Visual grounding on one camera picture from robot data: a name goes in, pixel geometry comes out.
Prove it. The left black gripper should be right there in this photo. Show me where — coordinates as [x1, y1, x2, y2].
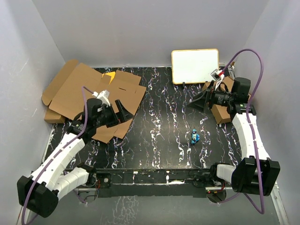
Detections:
[94, 100, 134, 128]

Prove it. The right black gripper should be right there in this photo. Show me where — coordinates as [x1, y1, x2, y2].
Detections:
[187, 80, 234, 113]

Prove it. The cardboard box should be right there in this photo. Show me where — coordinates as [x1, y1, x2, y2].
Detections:
[206, 77, 251, 124]
[44, 108, 66, 124]
[41, 59, 148, 144]

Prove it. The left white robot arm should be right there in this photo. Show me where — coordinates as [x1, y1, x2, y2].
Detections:
[17, 98, 133, 218]

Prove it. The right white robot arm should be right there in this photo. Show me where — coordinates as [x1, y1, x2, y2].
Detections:
[188, 77, 280, 196]

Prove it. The blue toy car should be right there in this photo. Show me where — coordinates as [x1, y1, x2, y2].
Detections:
[191, 129, 200, 145]

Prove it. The yellow pad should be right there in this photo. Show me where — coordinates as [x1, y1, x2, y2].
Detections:
[102, 72, 116, 82]

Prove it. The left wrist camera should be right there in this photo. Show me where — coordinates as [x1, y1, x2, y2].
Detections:
[92, 90, 110, 106]

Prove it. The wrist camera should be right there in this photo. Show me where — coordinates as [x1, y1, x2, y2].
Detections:
[92, 90, 110, 106]
[210, 69, 225, 80]

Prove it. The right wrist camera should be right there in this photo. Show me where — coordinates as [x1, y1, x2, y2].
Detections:
[210, 69, 225, 80]

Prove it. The white board yellow frame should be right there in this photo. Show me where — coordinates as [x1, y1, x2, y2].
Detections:
[171, 49, 219, 85]

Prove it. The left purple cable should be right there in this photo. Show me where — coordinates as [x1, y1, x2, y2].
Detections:
[21, 86, 96, 225]

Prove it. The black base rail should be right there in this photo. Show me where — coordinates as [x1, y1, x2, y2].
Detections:
[75, 169, 232, 203]

